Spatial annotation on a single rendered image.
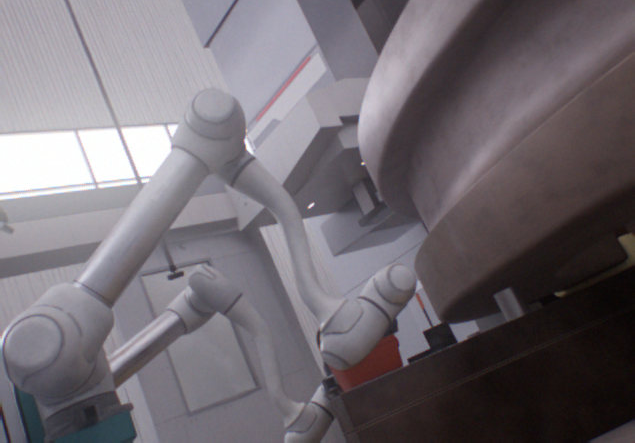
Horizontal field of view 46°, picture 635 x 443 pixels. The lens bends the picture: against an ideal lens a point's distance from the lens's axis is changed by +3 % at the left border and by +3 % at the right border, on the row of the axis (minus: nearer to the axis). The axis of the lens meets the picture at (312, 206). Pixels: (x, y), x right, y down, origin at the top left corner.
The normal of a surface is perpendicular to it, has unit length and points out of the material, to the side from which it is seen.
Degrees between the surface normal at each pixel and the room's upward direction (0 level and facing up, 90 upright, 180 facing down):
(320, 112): 90
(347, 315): 80
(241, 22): 90
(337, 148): 90
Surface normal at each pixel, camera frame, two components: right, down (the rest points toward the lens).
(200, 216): 0.52, -0.47
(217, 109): 0.14, -0.44
